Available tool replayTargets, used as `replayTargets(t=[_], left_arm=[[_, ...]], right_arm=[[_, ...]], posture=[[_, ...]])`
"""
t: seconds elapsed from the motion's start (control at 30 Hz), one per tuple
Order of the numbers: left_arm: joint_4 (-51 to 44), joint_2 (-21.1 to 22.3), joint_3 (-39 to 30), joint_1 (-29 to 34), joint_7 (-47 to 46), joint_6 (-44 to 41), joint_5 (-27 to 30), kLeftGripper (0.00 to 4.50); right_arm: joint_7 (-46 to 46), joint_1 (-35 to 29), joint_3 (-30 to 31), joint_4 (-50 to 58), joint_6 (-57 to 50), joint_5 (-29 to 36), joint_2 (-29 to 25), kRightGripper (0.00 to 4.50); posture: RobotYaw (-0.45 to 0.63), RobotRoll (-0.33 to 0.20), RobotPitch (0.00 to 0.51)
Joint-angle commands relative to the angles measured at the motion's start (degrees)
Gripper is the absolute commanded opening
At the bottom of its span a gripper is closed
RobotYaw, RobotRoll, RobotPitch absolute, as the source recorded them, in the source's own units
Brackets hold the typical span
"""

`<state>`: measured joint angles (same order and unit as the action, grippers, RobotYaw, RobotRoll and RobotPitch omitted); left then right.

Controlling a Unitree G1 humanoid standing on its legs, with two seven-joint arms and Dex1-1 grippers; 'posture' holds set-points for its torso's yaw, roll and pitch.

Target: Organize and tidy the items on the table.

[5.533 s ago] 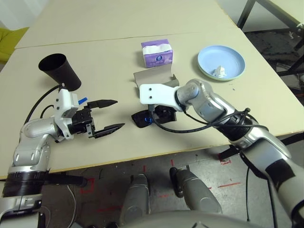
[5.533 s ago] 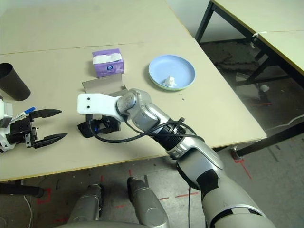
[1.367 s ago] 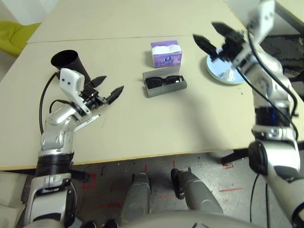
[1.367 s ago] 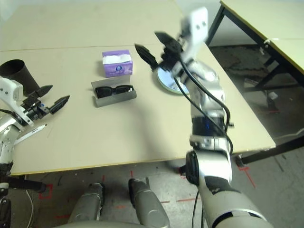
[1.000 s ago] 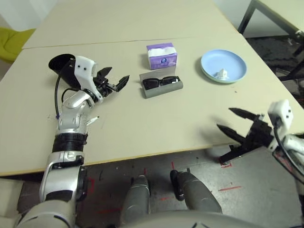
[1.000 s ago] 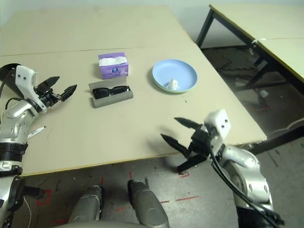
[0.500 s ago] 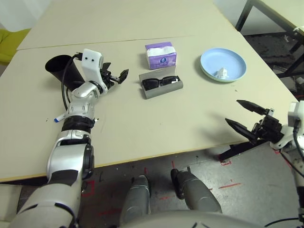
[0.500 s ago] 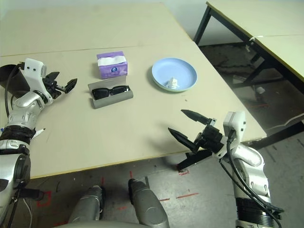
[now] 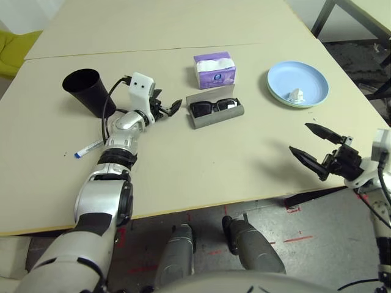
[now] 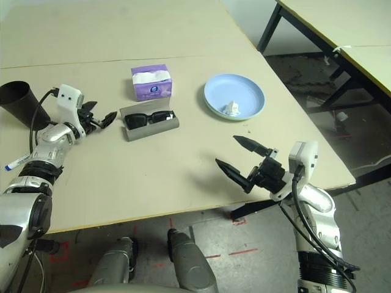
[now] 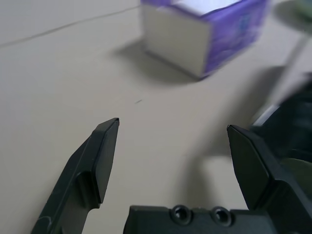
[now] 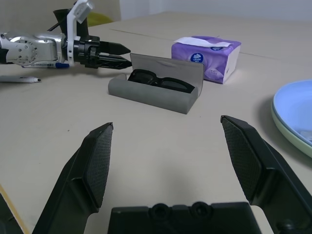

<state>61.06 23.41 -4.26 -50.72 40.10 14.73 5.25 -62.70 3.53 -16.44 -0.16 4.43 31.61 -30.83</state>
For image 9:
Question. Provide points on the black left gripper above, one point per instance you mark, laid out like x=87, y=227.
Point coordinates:
x=157, y=110

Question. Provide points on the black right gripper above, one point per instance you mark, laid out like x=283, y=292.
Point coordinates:
x=345, y=161

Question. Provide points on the black sunglasses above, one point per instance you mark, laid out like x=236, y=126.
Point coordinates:
x=201, y=108

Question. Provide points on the grey glasses case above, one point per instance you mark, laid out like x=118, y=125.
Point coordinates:
x=220, y=120

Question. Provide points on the white paper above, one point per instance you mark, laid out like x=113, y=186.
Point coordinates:
x=296, y=95

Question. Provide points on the blue plate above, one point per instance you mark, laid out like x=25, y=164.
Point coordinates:
x=296, y=76

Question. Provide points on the white marker blue cap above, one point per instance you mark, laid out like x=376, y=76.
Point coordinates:
x=88, y=149

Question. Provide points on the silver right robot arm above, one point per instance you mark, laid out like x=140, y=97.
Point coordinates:
x=383, y=219

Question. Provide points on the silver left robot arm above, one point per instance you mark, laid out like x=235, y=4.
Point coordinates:
x=104, y=198

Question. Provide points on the black table foot bar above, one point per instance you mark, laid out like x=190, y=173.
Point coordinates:
x=305, y=198

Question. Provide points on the purple tissue pack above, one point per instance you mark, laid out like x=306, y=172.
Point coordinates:
x=214, y=76

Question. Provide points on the green plate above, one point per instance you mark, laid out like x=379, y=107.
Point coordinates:
x=279, y=101

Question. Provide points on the black plastic cup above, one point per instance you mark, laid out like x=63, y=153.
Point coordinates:
x=82, y=88

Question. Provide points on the grey robot right leg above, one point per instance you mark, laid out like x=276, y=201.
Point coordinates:
x=253, y=247

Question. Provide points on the grey robot leg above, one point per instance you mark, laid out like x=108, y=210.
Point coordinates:
x=253, y=247
x=175, y=256

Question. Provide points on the light grey robot torso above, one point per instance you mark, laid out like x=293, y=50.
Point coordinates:
x=244, y=284

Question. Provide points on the grey robot left leg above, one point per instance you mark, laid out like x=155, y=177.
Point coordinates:
x=175, y=256

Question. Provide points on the cream box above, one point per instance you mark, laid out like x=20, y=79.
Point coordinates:
x=13, y=256

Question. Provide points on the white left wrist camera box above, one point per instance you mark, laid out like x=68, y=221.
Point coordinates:
x=139, y=91

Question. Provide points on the white tie on table frame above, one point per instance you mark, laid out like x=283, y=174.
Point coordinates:
x=377, y=48

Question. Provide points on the beige table black frame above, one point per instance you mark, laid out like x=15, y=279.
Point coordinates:
x=323, y=18

